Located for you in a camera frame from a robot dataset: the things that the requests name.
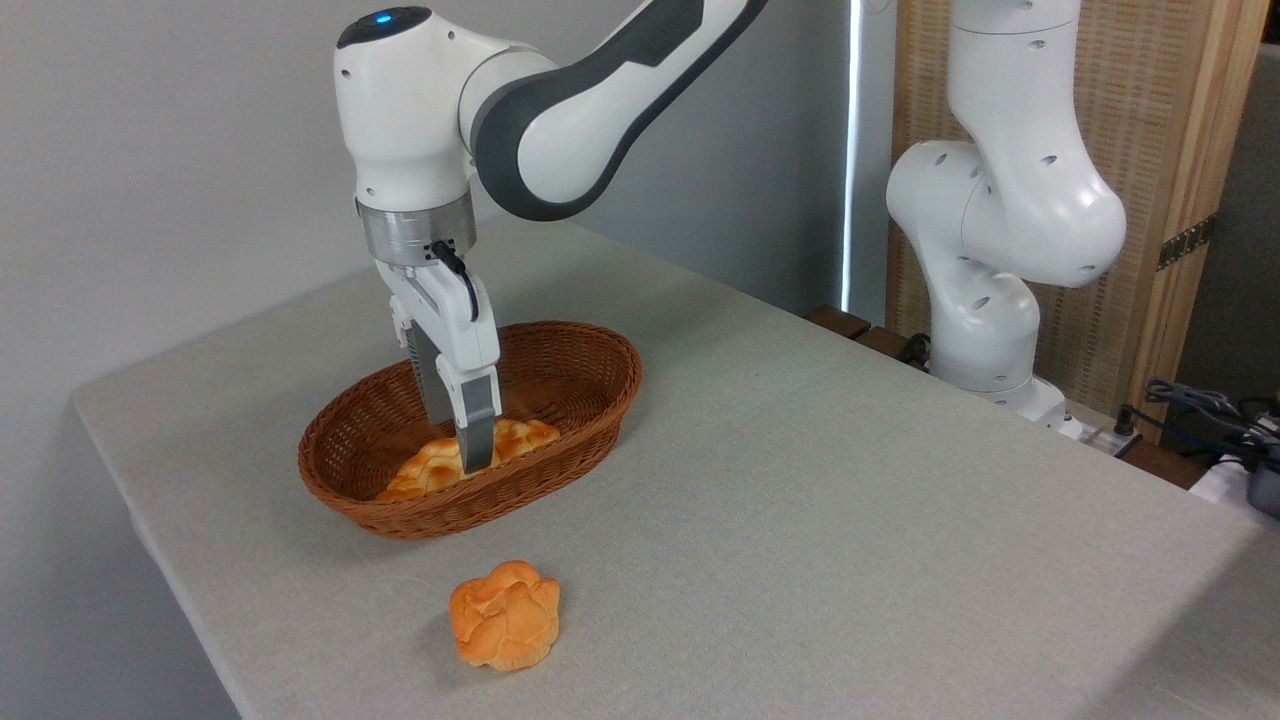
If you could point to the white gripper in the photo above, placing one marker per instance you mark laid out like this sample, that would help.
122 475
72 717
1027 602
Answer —
455 325

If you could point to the long braided bread loaf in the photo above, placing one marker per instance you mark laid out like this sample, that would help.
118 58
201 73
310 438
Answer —
430 470

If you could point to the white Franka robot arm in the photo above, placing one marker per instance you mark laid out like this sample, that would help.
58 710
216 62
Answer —
420 110

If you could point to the round knotted bread roll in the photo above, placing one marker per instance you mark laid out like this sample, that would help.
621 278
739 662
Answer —
505 618

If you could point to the brown wicker basket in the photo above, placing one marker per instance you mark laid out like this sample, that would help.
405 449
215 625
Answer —
560 380

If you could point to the dark wooden board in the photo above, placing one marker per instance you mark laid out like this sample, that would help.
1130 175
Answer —
890 345
838 320

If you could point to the dark metal screen hinge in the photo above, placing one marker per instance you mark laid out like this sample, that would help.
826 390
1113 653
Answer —
1187 241

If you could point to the dark grey round container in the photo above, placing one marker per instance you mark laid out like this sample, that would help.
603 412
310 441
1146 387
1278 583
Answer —
1265 490

